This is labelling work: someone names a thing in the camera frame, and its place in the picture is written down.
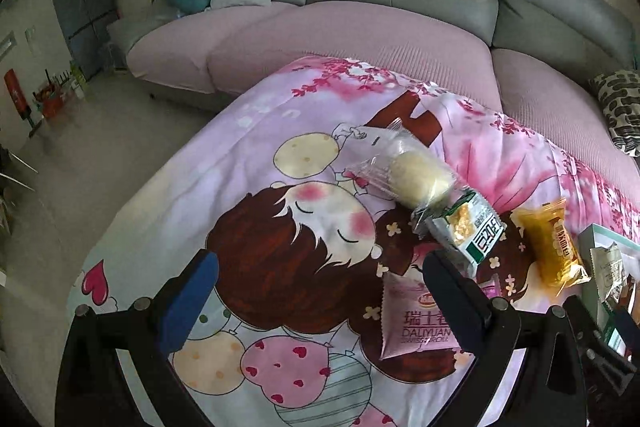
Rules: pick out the clear bun packet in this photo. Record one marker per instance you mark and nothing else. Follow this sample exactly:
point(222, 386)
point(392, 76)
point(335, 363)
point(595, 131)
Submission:
point(420, 177)

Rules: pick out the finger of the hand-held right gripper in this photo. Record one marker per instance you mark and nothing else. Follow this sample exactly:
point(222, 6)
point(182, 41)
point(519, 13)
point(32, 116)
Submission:
point(595, 347)

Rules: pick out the black and white patterned pillow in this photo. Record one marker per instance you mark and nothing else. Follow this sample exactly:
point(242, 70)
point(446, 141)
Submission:
point(620, 107)

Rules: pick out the green and white snack packet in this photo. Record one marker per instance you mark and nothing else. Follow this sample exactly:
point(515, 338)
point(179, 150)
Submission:
point(465, 232)

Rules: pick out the teal-edged white box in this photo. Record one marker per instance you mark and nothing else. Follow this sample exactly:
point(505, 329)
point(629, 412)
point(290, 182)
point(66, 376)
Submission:
point(595, 237)

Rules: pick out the red fire extinguisher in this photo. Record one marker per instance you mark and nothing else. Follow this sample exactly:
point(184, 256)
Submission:
point(15, 94)

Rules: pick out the pink sofa cover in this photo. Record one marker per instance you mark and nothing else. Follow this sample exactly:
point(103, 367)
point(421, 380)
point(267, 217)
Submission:
point(300, 37)

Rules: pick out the small red bin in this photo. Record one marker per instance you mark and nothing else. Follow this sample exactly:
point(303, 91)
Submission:
point(52, 107)

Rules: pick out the pink roll cake packet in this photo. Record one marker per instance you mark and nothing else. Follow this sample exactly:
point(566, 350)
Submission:
point(415, 322)

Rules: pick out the printed blanket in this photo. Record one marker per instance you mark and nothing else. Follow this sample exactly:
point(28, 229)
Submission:
point(250, 147)

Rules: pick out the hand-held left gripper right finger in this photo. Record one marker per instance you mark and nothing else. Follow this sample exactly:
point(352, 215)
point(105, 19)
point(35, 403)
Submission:
point(450, 302)

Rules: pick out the yellow cake packet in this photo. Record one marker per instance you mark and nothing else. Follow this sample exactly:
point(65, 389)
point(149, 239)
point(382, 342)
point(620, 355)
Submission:
point(547, 247)

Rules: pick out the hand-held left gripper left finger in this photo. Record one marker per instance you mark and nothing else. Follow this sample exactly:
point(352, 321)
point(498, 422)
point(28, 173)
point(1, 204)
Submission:
point(190, 302)

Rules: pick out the grey cabinet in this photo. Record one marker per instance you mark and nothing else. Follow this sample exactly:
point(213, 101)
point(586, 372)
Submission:
point(85, 17)

